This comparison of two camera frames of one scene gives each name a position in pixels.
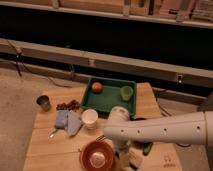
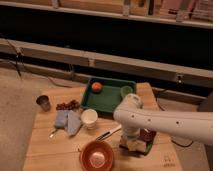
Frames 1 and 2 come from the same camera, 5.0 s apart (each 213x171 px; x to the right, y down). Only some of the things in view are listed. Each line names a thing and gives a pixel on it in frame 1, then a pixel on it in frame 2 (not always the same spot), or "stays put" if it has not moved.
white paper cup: (89, 118) stays put
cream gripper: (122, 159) → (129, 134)
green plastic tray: (102, 95) stays put
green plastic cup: (126, 92) stays put
